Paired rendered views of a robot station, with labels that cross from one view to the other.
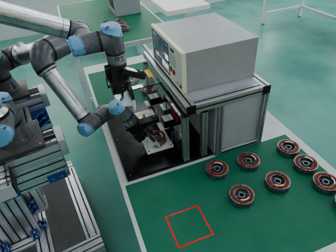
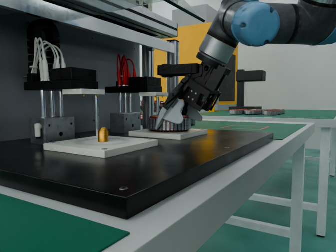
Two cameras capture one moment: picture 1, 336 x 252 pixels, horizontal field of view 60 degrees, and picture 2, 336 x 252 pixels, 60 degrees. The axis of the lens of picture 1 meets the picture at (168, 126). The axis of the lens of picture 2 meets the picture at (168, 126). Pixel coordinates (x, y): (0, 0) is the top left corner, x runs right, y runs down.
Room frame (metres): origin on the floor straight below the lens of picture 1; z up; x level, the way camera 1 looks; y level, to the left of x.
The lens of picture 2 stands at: (1.72, 0.64, 0.86)
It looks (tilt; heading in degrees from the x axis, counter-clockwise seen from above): 5 degrees down; 229
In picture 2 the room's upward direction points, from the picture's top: straight up
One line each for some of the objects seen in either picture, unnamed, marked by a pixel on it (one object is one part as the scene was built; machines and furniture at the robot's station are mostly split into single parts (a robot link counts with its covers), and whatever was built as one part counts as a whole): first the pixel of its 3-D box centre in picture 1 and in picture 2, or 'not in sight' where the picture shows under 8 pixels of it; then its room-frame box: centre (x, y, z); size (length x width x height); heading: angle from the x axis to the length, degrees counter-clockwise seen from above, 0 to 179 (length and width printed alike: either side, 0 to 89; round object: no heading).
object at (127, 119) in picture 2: (180, 131); (126, 122); (1.27, -0.07, 0.80); 0.08 x 0.05 x 0.06; 18
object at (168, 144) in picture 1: (156, 141); (169, 132); (1.23, 0.07, 0.78); 0.15 x 0.15 x 0.01; 18
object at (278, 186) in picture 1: (277, 182); not in sight; (0.88, -0.49, 0.77); 0.11 x 0.11 x 0.04
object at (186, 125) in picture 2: (156, 138); (169, 123); (1.23, 0.07, 0.80); 0.11 x 0.11 x 0.04
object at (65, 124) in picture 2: (165, 109); (53, 129); (1.50, 0.01, 0.80); 0.08 x 0.05 x 0.06; 18
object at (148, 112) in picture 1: (144, 118); (103, 144); (1.46, 0.15, 0.78); 0.15 x 0.15 x 0.01; 18
